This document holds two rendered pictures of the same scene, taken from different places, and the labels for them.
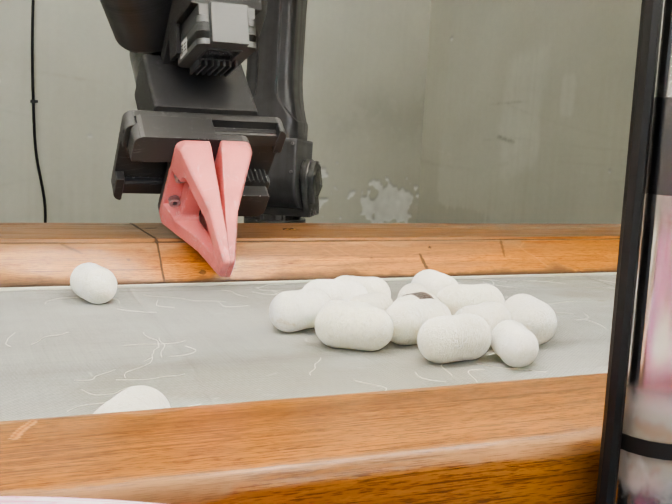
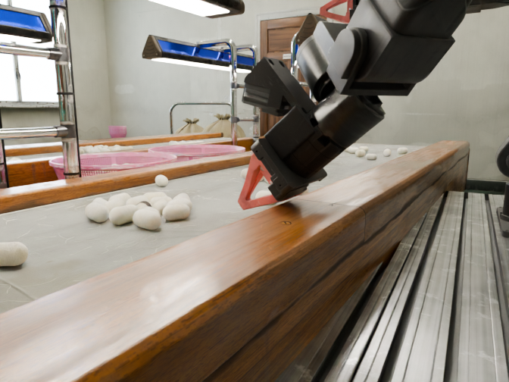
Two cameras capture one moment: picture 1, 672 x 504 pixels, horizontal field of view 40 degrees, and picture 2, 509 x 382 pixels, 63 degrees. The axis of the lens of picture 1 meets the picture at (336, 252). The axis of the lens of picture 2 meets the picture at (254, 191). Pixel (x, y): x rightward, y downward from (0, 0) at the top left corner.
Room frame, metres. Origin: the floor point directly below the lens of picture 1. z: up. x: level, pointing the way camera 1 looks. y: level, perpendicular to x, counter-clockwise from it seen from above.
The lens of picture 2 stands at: (0.96, -0.21, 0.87)
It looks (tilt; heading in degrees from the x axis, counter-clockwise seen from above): 11 degrees down; 146
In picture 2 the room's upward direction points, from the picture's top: straight up
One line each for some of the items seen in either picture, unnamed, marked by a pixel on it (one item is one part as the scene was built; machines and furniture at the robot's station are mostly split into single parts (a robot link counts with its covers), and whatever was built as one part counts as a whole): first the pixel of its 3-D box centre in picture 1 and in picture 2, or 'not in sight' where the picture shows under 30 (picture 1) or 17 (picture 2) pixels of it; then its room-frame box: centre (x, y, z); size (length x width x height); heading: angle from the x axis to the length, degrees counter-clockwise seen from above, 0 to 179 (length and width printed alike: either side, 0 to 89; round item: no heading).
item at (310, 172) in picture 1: (276, 188); not in sight; (0.91, 0.06, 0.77); 0.09 x 0.06 x 0.06; 78
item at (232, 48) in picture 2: not in sight; (227, 103); (-0.44, 0.61, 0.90); 0.20 x 0.19 x 0.45; 114
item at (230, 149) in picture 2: not in sight; (198, 165); (-0.08, 0.30, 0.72); 0.27 x 0.27 x 0.10
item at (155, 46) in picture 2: not in sight; (209, 56); (-0.51, 0.57, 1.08); 0.62 x 0.08 x 0.07; 114
